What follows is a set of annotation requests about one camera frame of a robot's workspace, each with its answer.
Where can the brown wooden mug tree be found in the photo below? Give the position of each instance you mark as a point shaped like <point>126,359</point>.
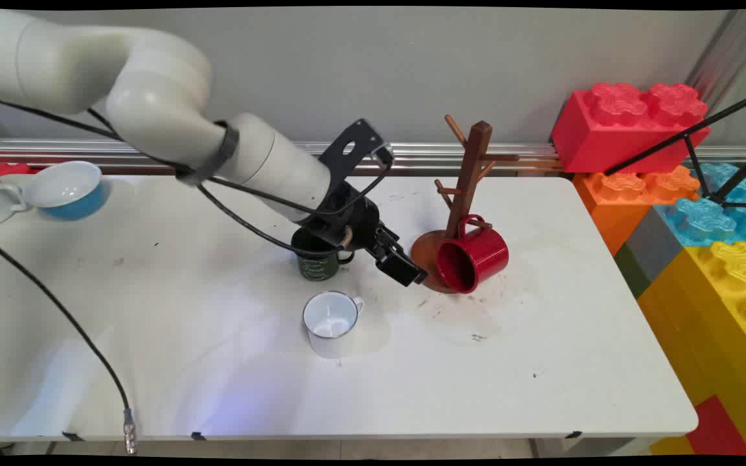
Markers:
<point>473,168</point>

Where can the aluminium rail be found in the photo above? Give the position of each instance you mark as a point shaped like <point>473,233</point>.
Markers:
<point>36,154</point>

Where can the blue bowl white inside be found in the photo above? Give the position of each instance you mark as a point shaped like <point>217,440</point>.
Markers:
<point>81,207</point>

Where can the dark green enamel mug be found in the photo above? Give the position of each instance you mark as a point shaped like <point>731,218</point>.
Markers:
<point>318,266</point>

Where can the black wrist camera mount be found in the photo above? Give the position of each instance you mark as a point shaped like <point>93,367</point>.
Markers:
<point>363,136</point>

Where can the white enamel mug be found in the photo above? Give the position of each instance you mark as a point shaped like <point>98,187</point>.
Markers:
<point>331,346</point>

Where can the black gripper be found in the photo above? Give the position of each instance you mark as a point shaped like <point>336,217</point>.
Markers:
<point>353,217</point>

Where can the black tripod legs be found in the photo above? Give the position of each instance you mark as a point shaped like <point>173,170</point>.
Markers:
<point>690,134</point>

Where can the flat red toy brick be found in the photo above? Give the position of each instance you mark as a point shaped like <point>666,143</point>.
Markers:
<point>716,430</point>

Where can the big red toy brick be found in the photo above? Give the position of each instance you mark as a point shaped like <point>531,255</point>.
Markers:
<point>606,129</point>

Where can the big orange toy brick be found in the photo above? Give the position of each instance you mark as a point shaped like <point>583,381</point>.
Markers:
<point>612,207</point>

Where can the big light blue toy brick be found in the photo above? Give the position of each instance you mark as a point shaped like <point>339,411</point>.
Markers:
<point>703,223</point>

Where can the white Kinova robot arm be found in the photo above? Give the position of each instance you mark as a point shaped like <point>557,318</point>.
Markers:
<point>153,97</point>

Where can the big yellow toy brick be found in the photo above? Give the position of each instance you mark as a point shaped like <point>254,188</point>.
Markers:
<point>703,323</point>

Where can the big green toy brick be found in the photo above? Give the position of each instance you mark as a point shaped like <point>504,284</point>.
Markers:
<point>632,275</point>

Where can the red enamel mug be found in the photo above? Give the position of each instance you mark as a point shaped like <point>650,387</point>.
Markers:
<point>483,252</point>

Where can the aluminium frame post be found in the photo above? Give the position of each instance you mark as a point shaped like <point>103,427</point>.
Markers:
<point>729,52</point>

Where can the small red plastic piece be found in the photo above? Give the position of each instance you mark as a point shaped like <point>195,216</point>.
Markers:
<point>10,169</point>

